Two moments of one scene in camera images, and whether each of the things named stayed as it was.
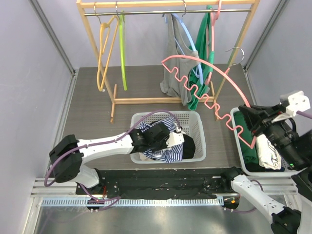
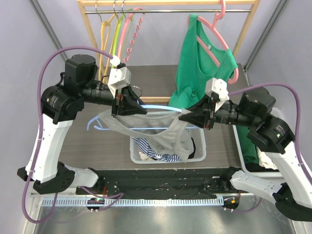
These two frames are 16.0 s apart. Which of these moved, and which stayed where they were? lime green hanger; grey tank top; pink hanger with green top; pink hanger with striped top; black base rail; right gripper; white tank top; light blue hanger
Moved: pink hanger with striped top; lime green hanger; right gripper; pink hanger with green top; grey tank top; light blue hanger
Stayed: black base rail; white tank top
